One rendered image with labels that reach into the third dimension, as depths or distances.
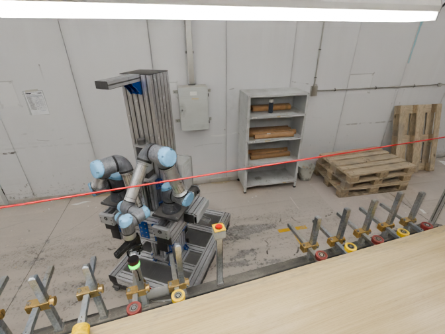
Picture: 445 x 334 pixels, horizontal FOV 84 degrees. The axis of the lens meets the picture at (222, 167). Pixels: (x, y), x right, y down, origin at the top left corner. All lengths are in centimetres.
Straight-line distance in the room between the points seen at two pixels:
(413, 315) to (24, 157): 450
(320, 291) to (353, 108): 362
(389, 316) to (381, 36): 395
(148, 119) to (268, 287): 140
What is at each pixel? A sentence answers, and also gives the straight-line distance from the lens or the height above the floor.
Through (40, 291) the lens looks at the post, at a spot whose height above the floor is 106.
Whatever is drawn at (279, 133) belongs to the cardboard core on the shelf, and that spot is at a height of 97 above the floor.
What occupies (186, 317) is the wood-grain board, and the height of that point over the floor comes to 90.
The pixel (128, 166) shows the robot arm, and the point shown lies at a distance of 180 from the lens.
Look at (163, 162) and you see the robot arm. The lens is 152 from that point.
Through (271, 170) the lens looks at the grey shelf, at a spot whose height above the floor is 14.
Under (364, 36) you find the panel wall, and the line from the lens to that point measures 467.
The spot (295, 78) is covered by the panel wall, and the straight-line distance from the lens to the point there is 415.
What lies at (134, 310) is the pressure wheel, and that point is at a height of 91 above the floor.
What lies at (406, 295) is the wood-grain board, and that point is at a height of 90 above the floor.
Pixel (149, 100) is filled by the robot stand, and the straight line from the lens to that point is 190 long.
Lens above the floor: 226
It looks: 28 degrees down
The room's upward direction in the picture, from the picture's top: straight up
